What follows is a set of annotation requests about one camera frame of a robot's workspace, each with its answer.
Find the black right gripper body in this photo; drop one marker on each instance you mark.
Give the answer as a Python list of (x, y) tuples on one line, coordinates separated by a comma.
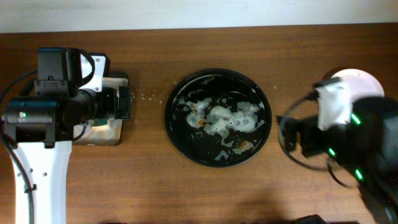
[(289, 134)]

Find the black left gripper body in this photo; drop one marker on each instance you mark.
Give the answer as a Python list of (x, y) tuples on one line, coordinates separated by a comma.
[(124, 102)]

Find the yellow green sponge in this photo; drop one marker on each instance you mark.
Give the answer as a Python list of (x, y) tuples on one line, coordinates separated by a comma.
[(100, 124)]

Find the pink white plate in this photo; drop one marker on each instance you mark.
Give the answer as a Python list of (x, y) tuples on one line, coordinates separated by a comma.
[(361, 83)]

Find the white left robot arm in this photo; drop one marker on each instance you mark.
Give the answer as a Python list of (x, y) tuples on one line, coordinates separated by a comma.
[(39, 132)]

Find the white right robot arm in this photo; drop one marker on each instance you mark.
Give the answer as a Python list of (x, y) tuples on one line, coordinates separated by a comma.
[(365, 147)]

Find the black rectangular soap tray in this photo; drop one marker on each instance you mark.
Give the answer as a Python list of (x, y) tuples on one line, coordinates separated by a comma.
[(83, 133)]

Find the round black tray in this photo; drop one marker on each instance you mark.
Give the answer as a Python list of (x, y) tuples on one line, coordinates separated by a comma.
[(218, 118)]

